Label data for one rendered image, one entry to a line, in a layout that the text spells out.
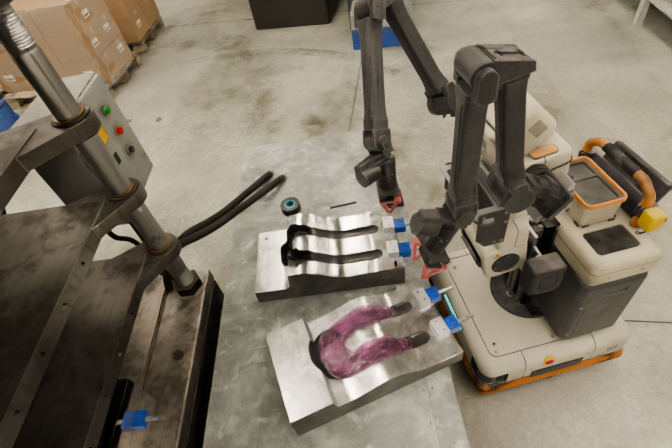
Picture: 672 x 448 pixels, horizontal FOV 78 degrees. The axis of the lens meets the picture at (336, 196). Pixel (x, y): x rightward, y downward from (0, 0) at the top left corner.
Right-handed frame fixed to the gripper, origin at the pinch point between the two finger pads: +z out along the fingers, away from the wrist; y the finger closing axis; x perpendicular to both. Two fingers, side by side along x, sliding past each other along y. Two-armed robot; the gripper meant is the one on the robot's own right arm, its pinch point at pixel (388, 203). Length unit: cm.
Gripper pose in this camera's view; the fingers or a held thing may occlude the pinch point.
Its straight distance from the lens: 139.0
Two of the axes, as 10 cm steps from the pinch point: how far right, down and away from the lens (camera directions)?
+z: 1.3, 7.1, 6.9
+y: 0.7, 6.9, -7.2
